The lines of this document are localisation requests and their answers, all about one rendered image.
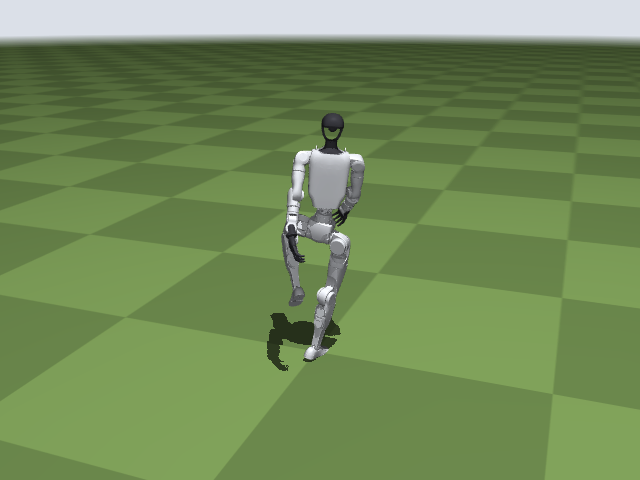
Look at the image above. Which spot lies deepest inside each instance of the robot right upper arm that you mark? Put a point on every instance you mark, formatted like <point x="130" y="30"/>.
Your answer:
<point x="357" y="175"/>

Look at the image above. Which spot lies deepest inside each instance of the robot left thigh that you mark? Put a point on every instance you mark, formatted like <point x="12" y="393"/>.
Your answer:
<point x="301" y="227"/>

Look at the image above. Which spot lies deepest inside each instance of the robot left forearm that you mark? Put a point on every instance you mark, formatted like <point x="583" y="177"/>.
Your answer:
<point x="292" y="211"/>

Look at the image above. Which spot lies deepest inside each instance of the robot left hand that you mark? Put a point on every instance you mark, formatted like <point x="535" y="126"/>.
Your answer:
<point x="292" y="244"/>

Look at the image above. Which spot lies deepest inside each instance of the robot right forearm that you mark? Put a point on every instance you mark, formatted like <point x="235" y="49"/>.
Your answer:
<point x="348" y="204"/>

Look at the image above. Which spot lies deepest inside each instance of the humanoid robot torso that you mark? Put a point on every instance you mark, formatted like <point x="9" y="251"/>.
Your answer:
<point x="327" y="185"/>

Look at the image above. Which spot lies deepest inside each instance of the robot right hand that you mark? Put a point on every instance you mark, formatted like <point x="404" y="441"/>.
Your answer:
<point x="343" y="216"/>

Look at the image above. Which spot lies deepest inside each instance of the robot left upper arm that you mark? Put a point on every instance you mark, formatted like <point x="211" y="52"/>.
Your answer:
<point x="298" y="174"/>

